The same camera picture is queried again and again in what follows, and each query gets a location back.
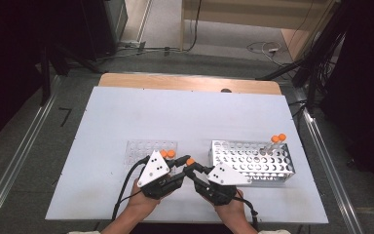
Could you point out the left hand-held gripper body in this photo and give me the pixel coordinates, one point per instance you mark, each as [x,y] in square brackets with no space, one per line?
[154,169]

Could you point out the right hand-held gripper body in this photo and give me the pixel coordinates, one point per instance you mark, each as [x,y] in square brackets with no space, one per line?
[224,177]

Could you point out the clear plastic tube rack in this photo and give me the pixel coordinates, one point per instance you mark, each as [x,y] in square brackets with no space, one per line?
[136,152]

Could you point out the perforated metal tube rack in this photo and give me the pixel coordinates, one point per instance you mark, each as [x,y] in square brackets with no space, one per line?
[256,162]

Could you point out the person's right hand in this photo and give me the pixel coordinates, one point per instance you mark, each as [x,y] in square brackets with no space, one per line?
[232,209]

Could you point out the person's left hand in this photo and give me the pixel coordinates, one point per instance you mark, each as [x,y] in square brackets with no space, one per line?
[139,203]

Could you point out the person's right light sleeve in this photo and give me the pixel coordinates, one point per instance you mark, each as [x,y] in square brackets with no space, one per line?
[274,232]

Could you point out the dark round table grommet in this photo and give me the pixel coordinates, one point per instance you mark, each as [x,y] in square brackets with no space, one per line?
[226,90]

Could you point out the black metal stand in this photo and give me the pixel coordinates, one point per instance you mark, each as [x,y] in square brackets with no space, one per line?
[45,81]

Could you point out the black cabinet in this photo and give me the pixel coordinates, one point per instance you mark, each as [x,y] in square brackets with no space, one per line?
[100,26]

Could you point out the light wooden furniture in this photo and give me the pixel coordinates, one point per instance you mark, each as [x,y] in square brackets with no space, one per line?
[240,9]

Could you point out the dark curtain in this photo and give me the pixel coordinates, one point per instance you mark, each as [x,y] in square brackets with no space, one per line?
[6,65]
[370,81]

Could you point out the metal floor rail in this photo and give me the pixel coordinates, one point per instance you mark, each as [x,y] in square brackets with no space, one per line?
[32,130]
[319,146]

